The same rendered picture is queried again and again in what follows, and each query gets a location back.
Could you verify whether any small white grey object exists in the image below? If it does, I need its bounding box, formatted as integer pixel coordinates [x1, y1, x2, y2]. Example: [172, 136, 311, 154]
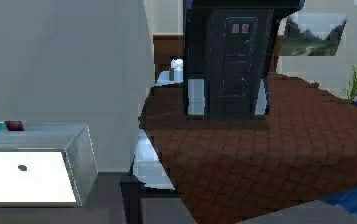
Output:
[168, 58, 184, 82]

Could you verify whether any framed landscape picture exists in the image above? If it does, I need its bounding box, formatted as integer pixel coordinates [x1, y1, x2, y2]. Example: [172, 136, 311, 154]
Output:
[279, 12, 349, 58]

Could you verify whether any dark red small object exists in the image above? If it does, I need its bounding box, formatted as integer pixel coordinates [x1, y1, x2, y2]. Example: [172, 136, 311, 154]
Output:
[4, 120, 25, 132]

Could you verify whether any blue cloth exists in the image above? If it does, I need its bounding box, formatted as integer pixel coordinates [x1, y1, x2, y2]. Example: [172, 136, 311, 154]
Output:
[319, 182, 357, 216]

